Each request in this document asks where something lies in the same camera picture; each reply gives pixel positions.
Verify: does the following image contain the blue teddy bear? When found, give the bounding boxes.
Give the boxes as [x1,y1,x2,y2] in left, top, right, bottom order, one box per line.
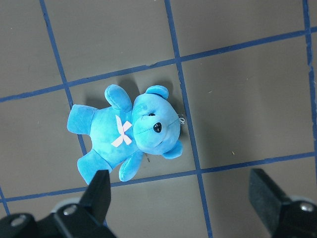
[67,84,183,184]

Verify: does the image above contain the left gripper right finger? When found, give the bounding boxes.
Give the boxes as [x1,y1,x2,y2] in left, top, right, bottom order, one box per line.
[249,168,317,238]

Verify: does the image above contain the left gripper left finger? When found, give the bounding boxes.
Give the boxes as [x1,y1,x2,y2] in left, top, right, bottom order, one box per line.
[53,170,115,238]

